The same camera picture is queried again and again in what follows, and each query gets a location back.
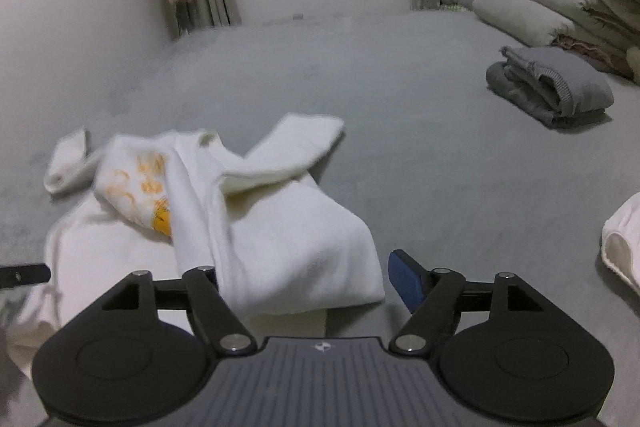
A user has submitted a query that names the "grey bed blanket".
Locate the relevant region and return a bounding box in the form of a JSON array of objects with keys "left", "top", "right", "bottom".
[{"left": 0, "top": 7, "right": 640, "bottom": 427}]

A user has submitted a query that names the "beige bolster pillow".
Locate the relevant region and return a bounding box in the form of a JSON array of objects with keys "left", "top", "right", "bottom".
[{"left": 472, "top": 0, "right": 576, "bottom": 48}]

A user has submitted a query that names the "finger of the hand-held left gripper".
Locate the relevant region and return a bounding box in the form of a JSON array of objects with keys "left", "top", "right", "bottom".
[{"left": 0, "top": 264, "right": 52, "bottom": 290}]

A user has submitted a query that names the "white printed sweatshirt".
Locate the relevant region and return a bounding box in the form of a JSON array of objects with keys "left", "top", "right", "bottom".
[{"left": 7, "top": 113, "right": 386, "bottom": 360}]

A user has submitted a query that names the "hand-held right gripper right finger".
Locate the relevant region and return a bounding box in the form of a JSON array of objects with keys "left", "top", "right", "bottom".
[{"left": 388, "top": 249, "right": 543, "bottom": 355}]

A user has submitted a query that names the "grey folded garment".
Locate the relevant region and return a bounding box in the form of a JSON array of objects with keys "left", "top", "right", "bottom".
[{"left": 486, "top": 46, "right": 615, "bottom": 128}]

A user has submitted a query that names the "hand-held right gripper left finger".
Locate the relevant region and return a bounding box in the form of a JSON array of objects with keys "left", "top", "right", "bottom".
[{"left": 102, "top": 266, "right": 257, "bottom": 354}]

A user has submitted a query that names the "white garment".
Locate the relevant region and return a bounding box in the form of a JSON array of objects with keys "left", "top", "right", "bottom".
[{"left": 601, "top": 194, "right": 640, "bottom": 296}]

